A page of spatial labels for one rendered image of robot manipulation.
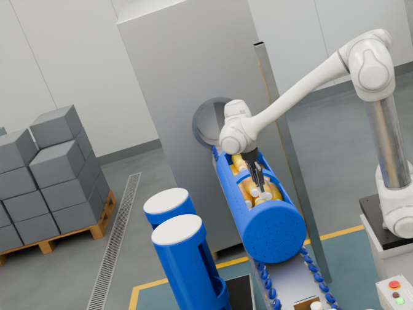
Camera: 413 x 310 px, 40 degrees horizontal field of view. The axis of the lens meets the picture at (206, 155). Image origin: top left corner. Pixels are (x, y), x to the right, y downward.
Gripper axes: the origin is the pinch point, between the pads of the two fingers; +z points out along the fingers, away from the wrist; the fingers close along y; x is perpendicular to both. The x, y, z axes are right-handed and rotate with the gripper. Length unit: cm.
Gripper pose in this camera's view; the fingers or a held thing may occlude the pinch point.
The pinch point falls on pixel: (261, 191)
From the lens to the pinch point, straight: 241.4
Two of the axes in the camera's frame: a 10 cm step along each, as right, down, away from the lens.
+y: -3.3, -2.5, 9.1
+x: -8.9, 4.0, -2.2
